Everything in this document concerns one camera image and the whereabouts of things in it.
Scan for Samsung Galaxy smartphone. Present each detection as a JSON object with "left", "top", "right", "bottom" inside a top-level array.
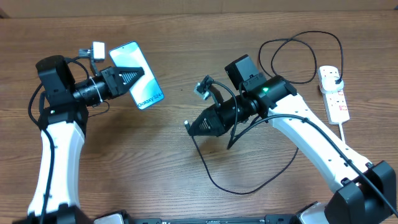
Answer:
[{"left": 109, "top": 41, "right": 164, "bottom": 110}]

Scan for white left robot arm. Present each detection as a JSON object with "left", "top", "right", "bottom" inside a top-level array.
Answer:
[{"left": 20, "top": 55, "right": 145, "bottom": 223}]

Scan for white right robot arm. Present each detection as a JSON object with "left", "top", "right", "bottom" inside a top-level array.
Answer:
[{"left": 185, "top": 55, "right": 397, "bottom": 223}]

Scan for white charger adapter plug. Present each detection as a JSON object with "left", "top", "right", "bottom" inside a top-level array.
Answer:
[{"left": 320, "top": 75, "right": 345, "bottom": 94}]

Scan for white power strip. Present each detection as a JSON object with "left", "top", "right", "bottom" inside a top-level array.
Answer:
[{"left": 318, "top": 65, "right": 350, "bottom": 124}]

